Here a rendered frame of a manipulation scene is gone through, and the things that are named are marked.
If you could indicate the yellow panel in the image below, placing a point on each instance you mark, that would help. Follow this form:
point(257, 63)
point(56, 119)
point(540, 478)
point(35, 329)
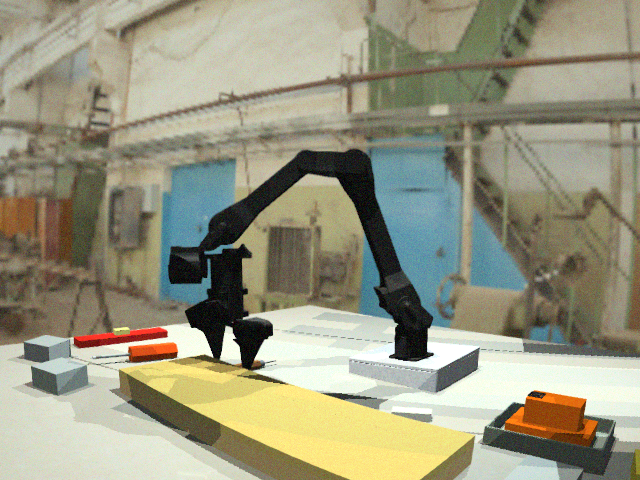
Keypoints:
point(289, 432)

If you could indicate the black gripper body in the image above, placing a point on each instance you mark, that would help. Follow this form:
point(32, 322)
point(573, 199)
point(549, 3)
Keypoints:
point(243, 329)

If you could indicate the orange-handled awl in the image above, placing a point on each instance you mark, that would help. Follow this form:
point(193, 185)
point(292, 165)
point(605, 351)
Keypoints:
point(146, 352)

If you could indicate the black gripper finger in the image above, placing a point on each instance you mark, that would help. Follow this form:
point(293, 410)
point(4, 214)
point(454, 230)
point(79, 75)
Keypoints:
point(214, 335)
point(248, 351)

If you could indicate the red bar with yellow insert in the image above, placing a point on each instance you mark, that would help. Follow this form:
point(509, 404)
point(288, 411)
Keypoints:
point(120, 335)

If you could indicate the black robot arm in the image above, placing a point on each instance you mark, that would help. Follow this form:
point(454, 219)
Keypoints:
point(353, 169)

